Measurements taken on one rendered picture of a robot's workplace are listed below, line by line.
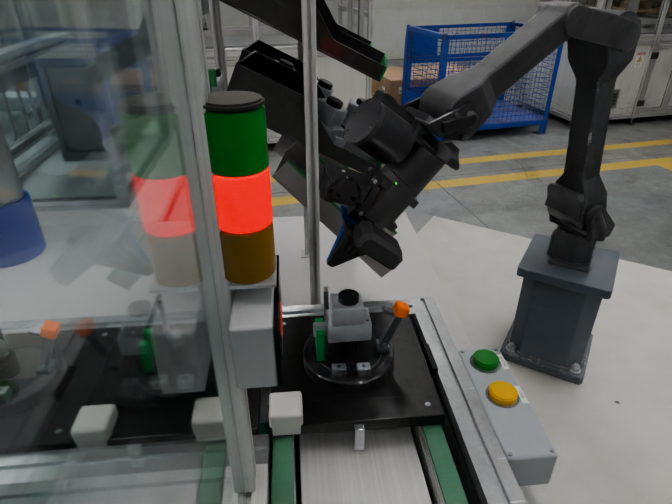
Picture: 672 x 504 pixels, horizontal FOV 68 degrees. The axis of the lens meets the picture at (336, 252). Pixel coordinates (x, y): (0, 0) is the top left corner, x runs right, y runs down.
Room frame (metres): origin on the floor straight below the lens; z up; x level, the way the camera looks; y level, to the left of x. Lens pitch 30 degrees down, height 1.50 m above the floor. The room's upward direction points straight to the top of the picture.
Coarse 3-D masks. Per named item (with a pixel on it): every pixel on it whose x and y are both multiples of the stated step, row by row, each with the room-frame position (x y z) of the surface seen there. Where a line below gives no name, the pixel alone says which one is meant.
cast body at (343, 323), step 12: (336, 300) 0.59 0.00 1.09; (348, 300) 0.58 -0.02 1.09; (360, 300) 0.59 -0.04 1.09; (336, 312) 0.57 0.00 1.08; (348, 312) 0.57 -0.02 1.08; (360, 312) 0.57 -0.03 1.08; (324, 324) 0.59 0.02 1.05; (336, 324) 0.57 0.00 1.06; (348, 324) 0.57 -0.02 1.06; (360, 324) 0.57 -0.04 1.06; (336, 336) 0.57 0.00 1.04; (348, 336) 0.57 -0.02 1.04; (360, 336) 0.57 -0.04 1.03
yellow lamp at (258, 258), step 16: (272, 224) 0.39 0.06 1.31; (224, 240) 0.37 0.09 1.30; (240, 240) 0.37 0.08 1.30; (256, 240) 0.37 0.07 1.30; (272, 240) 0.39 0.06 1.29; (224, 256) 0.37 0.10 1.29; (240, 256) 0.37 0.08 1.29; (256, 256) 0.37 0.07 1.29; (272, 256) 0.38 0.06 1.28; (240, 272) 0.37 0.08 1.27; (256, 272) 0.37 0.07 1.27; (272, 272) 0.38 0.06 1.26
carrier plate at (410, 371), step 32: (288, 320) 0.69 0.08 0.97; (384, 320) 0.69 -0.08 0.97; (288, 352) 0.61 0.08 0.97; (416, 352) 0.61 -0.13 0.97; (288, 384) 0.54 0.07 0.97; (384, 384) 0.54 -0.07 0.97; (416, 384) 0.54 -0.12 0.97; (320, 416) 0.48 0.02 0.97; (352, 416) 0.48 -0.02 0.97; (384, 416) 0.48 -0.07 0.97; (416, 416) 0.48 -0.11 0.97
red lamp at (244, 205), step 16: (256, 176) 0.37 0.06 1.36; (224, 192) 0.37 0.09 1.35; (240, 192) 0.37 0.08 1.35; (256, 192) 0.37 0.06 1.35; (224, 208) 0.37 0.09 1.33; (240, 208) 0.37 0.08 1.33; (256, 208) 0.37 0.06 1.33; (224, 224) 0.37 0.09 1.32; (240, 224) 0.37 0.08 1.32; (256, 224) 0.37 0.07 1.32
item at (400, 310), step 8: (400, 304) 0.60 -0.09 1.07; (384, 312) 0.59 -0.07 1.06; (392, 312) 0.59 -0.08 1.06; (400, 312) 0.59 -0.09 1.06; (408, 312) 0.59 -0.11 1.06; (392, 320) 0.59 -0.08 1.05; (400, 320) 0.59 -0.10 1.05; (392, 328) 0.59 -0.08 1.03; (384, 336) 0.59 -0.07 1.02; (384, 344) 0.59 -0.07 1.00
